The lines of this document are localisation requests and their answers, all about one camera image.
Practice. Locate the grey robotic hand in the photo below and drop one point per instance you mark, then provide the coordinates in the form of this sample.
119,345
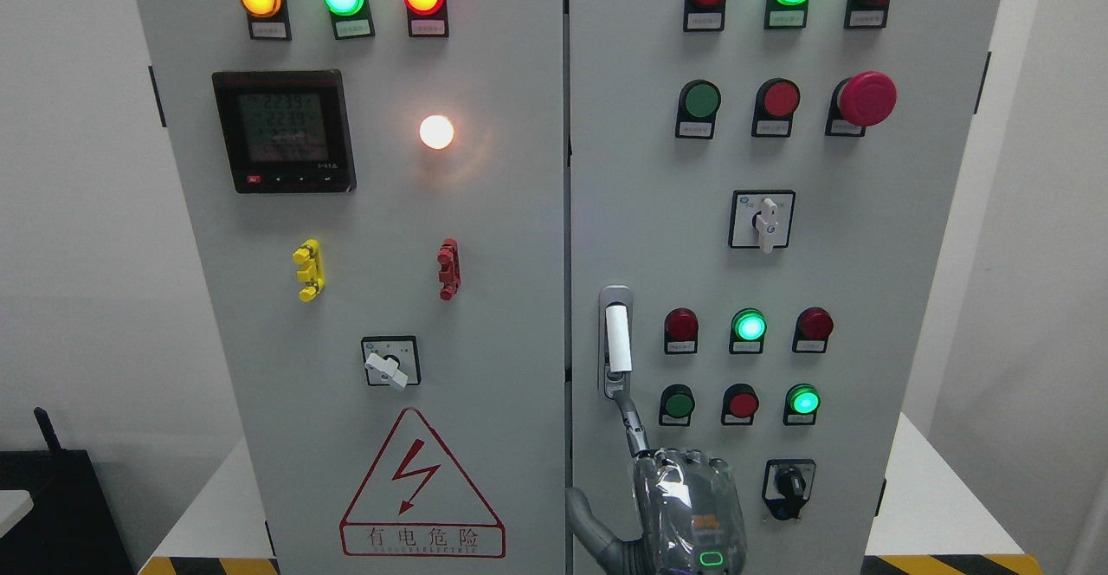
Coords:
690,514

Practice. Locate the silver door handle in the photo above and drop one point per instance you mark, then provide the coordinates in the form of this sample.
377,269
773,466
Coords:
614,340

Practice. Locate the grey right cabinet door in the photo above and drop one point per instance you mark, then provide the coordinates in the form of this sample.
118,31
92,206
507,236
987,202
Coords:
653,213

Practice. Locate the grey cabinet door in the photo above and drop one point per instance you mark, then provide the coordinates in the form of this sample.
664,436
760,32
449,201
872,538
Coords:
653,213
492,358

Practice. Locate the grey left cabinet door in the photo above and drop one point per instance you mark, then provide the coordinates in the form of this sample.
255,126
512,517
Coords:
492,358

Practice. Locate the green push button lower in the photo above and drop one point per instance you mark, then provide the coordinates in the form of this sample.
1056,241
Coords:
677,405

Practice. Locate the green push button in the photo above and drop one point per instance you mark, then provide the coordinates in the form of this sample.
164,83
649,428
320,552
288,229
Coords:
697,108
677,405

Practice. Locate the red push button lower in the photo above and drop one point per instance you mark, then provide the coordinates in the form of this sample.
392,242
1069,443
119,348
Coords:
740,405

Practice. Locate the red push button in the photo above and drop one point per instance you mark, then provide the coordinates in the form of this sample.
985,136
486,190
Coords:
740,405
775,103

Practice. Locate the green lit button lower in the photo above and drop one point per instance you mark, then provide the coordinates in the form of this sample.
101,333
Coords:
801,405

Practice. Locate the dark red indicator middle left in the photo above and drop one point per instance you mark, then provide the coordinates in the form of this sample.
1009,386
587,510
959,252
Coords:
680,332

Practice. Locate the green lit indicator middle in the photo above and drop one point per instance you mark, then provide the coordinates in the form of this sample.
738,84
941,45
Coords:
747,332

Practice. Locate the dark red indicator middle right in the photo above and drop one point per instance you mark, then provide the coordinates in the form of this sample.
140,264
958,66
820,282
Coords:
813,328

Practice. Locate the red electric warning sticker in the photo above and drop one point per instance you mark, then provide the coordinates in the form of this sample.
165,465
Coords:
416,501

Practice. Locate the green push button upper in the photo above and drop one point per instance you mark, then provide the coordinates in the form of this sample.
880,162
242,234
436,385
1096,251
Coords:
697,108

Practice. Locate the red push button upper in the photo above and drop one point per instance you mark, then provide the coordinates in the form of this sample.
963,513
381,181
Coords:
775,103

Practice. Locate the red emergency stop button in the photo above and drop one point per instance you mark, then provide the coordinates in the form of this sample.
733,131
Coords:
862,100

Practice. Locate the white lit indicator light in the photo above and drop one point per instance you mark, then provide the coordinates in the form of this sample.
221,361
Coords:
437,132

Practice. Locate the black digital power meter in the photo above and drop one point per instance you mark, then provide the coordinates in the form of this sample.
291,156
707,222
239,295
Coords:
285,131

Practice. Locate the red lit indicator light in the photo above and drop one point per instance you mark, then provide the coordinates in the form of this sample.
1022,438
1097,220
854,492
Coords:
427,18

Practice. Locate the black box at left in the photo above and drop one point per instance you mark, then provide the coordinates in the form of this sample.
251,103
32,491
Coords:
69,529

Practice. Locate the green indicator light top left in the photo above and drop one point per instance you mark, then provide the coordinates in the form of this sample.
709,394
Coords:
350,18

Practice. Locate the orange indicator light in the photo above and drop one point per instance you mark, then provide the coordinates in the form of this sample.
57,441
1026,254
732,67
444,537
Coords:
267,19

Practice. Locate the black selector switch bottom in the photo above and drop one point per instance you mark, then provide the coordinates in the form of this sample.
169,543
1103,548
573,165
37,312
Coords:
787,486

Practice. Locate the white rotary selector switch upper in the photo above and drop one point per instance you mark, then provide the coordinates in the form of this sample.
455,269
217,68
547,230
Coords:
761,219

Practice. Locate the left door rotary switch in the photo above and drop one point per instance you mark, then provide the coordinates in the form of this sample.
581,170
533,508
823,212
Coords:
391,361

